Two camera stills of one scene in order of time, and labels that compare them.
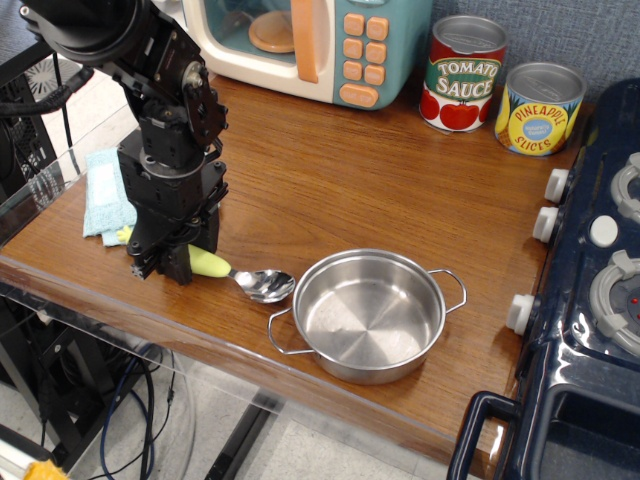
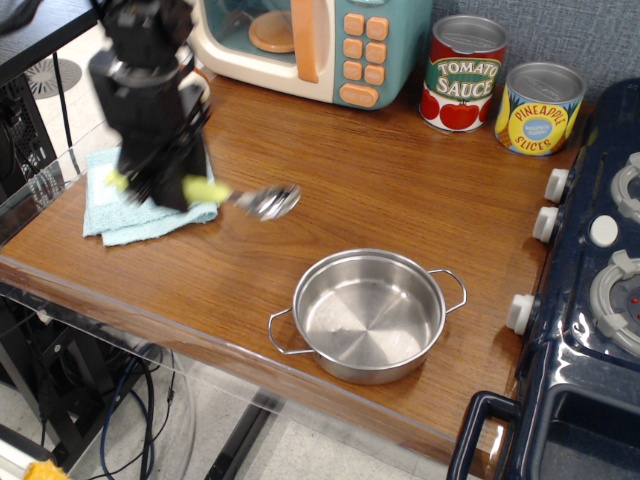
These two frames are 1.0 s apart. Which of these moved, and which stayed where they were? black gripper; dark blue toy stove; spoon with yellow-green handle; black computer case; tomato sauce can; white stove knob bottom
Moved: spoon with yellow-green handle; black gripper
Stayed: black computer case; dark blue toy stove; white stove knob bottom; tomato sauce can
